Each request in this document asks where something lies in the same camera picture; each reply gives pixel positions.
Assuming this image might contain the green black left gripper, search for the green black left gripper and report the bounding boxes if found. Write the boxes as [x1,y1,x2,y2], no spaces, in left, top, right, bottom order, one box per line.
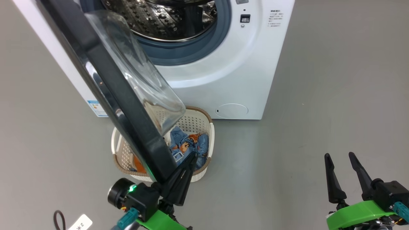
[136,152,198,230]

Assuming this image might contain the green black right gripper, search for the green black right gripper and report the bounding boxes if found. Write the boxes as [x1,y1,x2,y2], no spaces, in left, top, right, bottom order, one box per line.
[324,152,397,230]

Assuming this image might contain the blue cartoon print pajama trousers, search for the blue cartoon print pajama trousers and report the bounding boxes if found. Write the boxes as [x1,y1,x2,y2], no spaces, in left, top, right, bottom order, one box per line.
[169,126,210,171]

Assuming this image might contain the black round glass washer door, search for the black round glass washer door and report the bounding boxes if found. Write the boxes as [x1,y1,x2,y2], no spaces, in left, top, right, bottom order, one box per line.
[35,0,186,184]

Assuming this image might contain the white front-load washing machine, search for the white front-load washing machine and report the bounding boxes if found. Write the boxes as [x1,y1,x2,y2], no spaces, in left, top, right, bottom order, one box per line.
[13,0,295,120]

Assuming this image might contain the grey rubber door gasket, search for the grey rubber door gasket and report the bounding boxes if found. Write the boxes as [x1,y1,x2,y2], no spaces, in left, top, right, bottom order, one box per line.
[80,0,231,66]

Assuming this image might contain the stainless steel washer drum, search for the stainless steel washer drum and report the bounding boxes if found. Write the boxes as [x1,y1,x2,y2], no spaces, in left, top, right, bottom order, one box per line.
[102,0,218,42]

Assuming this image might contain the cream perforated laundry basket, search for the cream perforated laundry basket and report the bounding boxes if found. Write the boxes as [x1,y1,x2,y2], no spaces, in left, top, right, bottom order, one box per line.
[111,106,215,183]

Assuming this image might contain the round white filter cover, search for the round white filter cover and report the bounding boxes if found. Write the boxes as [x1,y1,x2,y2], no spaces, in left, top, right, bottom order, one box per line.
[217,103,249,119]

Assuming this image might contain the white paper tag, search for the white paper tag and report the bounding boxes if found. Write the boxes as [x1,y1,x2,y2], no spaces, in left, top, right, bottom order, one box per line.
[68,214,93,230]

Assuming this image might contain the blue white energy label sticker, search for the blue white energy label sticker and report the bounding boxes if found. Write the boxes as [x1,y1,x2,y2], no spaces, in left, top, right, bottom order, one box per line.
[87,100,108,118]

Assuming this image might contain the teal left camera cable connector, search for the teal left camera cable connector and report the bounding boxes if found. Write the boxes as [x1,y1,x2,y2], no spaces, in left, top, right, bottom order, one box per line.
[118,208,139,229]

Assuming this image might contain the teal camera cable connector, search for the teal camera cable connector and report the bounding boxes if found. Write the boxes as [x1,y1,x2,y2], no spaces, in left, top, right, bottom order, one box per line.
[118,208,139,229]
[393,201,409,223]

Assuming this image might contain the teal right camera cable connector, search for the teal right camera cable connector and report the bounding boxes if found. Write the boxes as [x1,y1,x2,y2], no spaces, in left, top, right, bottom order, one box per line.
[393,201,409,223]

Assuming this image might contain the black cable loop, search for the black cable loop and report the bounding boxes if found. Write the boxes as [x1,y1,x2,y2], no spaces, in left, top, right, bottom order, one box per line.
[53,210,66,230]

